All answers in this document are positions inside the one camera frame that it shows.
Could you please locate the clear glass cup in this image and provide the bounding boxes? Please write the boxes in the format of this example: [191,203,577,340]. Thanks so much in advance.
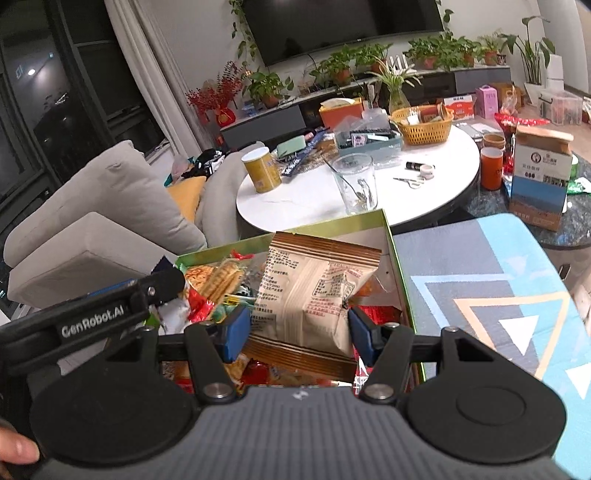
[331,153,379,216]

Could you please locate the tall large-leaf plant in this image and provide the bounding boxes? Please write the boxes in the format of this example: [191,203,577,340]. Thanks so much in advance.
[500,15,556,87]

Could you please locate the white and blue carton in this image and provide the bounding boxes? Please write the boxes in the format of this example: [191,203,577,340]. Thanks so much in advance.
[507,125,574,232]

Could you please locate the yellow cushion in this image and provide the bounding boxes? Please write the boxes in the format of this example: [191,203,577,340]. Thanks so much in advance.
[166,174,208,223]

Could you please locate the white curtain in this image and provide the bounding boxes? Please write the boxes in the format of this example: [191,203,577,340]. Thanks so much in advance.
[103,0,209,154]

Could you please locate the person's left hand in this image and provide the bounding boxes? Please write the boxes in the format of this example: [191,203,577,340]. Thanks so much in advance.
[0,418,40,465]

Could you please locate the green gift box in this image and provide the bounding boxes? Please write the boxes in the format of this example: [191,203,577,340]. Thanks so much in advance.
[175,209,426,385]

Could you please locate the red berry branches in vase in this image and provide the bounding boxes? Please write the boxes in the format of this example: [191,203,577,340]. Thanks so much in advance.
[185,61,246,128]

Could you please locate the hanging green vine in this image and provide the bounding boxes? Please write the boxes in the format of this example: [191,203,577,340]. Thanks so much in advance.
[435,0,456,34]
[228,0,260,62]

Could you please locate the grey armchair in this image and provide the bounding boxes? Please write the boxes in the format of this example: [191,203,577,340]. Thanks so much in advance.
[2,140,267,320]

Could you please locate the grass plant in glass vase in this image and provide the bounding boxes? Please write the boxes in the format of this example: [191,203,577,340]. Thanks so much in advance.
[368,59,422,114]

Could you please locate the orange box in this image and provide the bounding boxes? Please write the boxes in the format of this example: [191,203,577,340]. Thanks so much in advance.
[319,97,365,130]

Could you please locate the black television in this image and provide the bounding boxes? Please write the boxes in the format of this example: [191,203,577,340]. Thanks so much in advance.
[242,0,445,68]

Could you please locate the pink box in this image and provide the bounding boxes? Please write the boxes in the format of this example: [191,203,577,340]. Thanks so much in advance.
[475,85,500,120]

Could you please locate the red plastic bag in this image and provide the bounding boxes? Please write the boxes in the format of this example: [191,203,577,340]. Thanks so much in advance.
[493,112,551,136]

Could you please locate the beige snack packet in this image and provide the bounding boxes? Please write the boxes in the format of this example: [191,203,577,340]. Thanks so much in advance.
[242,231,384,385]

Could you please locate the potted green plant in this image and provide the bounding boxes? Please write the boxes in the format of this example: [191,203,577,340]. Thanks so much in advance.
[355,43,394,75]
[244,68,295,110]
[308,47,357,87]
[407,36,445,71]
[442,34,482,68]
[477,34,507,67]

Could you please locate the black framed glass door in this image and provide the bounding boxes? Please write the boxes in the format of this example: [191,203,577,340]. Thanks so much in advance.
[0,0,168,241]

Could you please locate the dark blue long box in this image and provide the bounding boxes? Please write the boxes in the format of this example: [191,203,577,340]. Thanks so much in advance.
[281,130,332,177]

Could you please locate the black and white cloth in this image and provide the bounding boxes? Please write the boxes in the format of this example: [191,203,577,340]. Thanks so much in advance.
[184,148,228,179]

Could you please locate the grey television cabinet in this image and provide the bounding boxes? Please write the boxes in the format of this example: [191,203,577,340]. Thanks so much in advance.
[219,64,514,149]

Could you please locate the white round table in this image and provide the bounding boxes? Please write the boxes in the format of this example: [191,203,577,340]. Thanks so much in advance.
[236,121,481,232]

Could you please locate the yellow woven basket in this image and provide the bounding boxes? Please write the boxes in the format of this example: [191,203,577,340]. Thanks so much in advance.
[390,103,456,145]

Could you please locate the white air purifier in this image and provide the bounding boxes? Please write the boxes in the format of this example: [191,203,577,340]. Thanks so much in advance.
[546,52,565,92]

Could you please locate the red noodle packet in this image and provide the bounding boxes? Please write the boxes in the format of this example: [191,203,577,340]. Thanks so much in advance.
[348,302,408,329]

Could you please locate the red cake snack packet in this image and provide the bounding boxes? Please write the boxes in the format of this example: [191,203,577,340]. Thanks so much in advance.
[185,287,217,325]

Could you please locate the clear storage bin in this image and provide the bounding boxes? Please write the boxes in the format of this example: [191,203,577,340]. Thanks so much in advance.
[537,89,584,127]

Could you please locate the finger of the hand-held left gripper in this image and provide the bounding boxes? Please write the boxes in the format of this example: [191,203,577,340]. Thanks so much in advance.
[88,279,139,297]
[139,267,186,308]

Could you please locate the yellow can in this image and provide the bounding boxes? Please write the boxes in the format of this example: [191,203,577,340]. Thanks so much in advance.
[242,147,283,194]

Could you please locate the mint green case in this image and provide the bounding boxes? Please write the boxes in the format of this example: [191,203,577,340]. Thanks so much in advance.
[275,134,307,161]

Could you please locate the orange jar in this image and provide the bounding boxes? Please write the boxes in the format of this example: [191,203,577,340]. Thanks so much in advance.
[479,147,504,190]

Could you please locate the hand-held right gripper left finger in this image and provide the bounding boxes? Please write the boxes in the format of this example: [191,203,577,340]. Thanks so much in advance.
[108,305,251,401]

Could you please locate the grey plastic tray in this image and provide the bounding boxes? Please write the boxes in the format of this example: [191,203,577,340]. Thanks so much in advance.
[334,121,404,154]

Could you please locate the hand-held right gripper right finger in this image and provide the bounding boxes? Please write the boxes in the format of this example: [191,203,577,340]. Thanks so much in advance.
[348,307,497,402]

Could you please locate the clear biscuit packet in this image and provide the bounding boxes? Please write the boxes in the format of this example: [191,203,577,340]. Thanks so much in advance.
[185,258,246,308]

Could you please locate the dark marble round table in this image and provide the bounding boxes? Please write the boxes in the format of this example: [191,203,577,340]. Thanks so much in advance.
[462,151,591,251]

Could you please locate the white and red box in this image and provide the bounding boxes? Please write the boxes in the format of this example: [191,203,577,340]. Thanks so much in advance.
[442,93,477,123]

